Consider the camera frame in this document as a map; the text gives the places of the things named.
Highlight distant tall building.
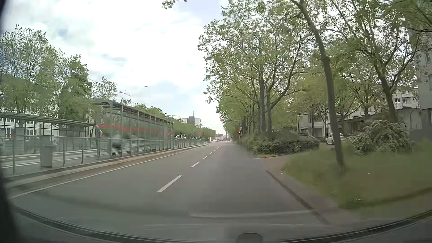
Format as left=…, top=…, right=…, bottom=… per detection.
left=182, top=116, right=203, bottom=128

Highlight grey asphalt road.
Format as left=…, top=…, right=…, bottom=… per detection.
left=8, top=141, right=333, bottom=233

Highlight low green hedge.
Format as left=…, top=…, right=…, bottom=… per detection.
left=237, top=132, right=320, bottom=156

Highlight row of trees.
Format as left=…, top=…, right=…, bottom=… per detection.
left=162, top=0, right=432, bottom=174

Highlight road markings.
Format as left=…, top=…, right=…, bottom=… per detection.
left=9, top=143, right=314, bottom=218

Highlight glass tram stop shelter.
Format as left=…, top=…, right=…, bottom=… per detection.
left=88, top=100, right=175, bottom=158

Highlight street lamp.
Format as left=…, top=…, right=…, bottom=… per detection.
left=113, top=85, right=151, bottom=102

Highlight car's own bonnet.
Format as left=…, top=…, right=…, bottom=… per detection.
left=10, top=204, right=432, bottom=243

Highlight white car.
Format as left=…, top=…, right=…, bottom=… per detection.
left=325, top=133, right=345, bottom=145

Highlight person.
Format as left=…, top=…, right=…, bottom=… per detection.
left=94, top=124, right=103, bottom=149

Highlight grey metal railing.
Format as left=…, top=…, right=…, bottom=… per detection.
left=0, top=134, right=206, bottom=174

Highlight grass verge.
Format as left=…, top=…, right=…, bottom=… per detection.
left=283, top=141, right=432, bottom=209

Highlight white flowering bush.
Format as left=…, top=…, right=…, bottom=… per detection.
left=348, top=120, right=415, bottom=155

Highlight grey litter bin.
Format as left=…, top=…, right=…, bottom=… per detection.
left=40, top=144, right=54, bottom=169

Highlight group of trees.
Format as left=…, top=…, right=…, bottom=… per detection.
left=0, top=25, right=216, bottom=140

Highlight flat roofed platform shelter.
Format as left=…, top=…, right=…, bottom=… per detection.
left=0, top=111, right=96, bottom=153

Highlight grey multi-storey building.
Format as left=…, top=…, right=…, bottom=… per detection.
left=297, top=87, right=422, bottom=139

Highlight tram stop platform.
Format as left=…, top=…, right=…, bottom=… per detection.
left=0, top=148, right=142, bottom=178

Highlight white building behind trees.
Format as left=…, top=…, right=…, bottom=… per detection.
left=0, top=116, right=95, bottom=138

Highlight pale tall building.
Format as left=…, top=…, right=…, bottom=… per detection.
left=413, top=0, right=432, bottom=140

